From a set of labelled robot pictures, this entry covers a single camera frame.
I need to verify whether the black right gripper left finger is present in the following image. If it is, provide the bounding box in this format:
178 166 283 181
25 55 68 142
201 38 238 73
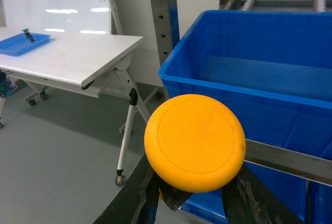
94 155 159 223

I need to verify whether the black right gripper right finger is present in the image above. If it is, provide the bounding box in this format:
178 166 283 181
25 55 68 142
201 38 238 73
221 164 303 224

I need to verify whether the yellow mushroom push button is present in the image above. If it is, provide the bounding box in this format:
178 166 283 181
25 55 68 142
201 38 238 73
144 94 246 201

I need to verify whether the lower blue plastic crate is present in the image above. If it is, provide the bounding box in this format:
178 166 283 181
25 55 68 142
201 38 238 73
181 162 331 223

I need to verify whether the blue plastic crate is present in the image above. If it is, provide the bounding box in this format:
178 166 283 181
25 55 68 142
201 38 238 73
181 162 331 223
159 10 331 159

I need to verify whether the blue plastic tray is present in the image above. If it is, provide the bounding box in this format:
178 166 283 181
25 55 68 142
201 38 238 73
1 33 50 57

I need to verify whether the green mushroom push button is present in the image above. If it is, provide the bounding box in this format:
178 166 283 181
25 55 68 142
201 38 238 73
22 29 35 42

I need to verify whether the white glossy whiteboard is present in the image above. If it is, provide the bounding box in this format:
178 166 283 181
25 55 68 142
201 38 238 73
2 0 110 34

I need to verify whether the white folding table frame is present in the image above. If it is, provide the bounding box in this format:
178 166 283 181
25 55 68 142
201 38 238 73
9 53 158 187

